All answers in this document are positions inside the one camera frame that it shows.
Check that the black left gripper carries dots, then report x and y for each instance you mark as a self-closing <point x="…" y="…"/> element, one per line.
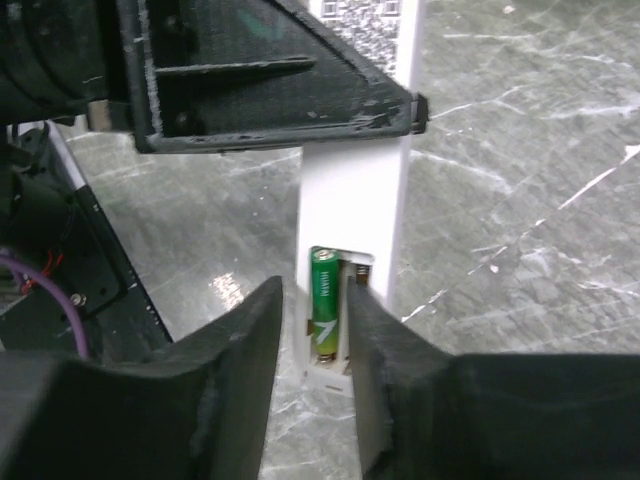
<point x="62" y="59"/>

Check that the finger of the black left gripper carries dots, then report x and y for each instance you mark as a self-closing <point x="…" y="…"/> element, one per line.
<point x="217" y="76"/>

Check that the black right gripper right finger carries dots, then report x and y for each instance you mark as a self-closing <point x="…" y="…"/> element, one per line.
<point x="422" y="413"/>

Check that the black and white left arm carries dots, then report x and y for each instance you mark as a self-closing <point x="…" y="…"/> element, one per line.
<point x="79" y="283"/>

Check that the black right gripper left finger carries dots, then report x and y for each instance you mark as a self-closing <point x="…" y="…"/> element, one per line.
<point x="196" y="409"/>

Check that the green AAA battery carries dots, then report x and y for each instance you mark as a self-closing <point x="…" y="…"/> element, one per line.
<point x="325" y="278"/>

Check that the long white remote control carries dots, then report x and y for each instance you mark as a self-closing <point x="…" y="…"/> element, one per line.
<point x="352" y="194"/>

